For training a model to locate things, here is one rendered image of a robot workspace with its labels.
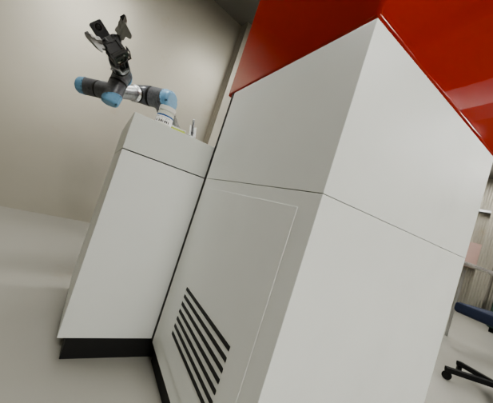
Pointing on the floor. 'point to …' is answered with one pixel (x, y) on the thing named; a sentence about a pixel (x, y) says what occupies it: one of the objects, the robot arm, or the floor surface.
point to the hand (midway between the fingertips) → (103, 21)
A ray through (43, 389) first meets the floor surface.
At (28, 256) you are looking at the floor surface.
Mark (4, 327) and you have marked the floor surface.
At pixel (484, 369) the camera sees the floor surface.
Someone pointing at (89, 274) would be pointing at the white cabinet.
